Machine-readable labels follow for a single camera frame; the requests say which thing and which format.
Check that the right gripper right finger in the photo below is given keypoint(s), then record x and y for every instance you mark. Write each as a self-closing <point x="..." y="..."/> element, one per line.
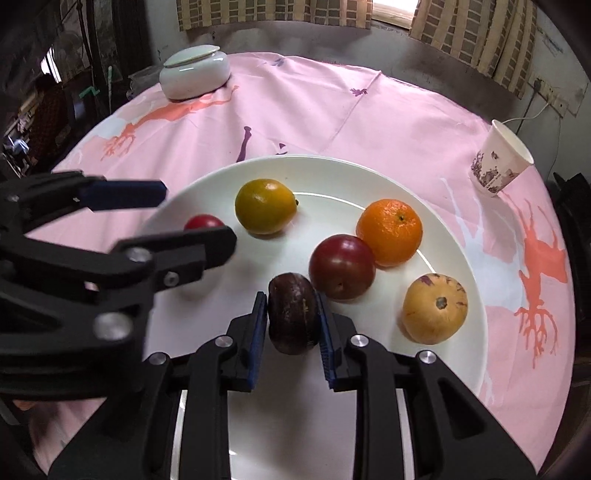
<point x="414" y="411"/>

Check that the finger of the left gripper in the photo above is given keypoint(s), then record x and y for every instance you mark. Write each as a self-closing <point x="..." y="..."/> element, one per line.
<point x="31" y="202"/>
<point x="166" y="260"/>

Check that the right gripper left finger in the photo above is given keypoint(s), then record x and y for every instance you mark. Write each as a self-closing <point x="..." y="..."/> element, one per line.
<point x="174" y="417"/>

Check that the red tomato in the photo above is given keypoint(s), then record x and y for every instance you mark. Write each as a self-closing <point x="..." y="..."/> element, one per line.
<point x="202" y="221"/>

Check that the dark purple passion fruit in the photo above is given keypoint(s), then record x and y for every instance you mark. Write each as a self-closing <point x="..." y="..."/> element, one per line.
<point x="294" y="322"/>

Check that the striped yellow pepino melon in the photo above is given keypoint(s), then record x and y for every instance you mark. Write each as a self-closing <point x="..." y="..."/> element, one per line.
<point x="434" y="309"/>

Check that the green-yellow citrus fruit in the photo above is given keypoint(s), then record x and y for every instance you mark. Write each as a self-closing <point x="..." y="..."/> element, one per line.
<point x="265" y="206"/>

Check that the white oval plate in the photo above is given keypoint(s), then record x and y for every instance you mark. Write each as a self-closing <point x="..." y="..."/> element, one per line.
<point x="292" y="426"/>

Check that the dark red plum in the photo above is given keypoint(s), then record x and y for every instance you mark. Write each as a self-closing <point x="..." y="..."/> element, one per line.
<point x="342" y="267"/>

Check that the white lidded ceramic jar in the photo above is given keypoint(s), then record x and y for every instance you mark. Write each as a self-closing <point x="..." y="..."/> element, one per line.
<point x="193" y="72"/>

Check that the pink printed tablecloth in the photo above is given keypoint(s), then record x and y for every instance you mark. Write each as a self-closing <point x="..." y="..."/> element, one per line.
<point x="275" y="105"/>

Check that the orange mandarin on plate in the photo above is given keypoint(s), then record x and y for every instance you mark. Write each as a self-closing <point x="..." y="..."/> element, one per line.
<point x="392" y="229"/>

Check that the left checkered curtain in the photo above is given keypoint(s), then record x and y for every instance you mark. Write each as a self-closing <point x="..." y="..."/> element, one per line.
<point x="194" y="14"/>

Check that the checkered curtain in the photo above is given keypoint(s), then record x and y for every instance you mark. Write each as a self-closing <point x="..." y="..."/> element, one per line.
<point x="194" y="14"/>
<point x="494" y="37"/>

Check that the patterned paper cup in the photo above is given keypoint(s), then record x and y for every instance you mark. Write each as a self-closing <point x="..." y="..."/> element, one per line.
<point x="501" y="159"/>

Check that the right checkered curtain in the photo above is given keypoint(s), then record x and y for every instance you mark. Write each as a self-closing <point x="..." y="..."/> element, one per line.
<point x="494" y="37"/>

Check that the wall power strip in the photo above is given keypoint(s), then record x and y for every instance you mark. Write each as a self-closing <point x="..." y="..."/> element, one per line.
<point x="563" y="99"/>

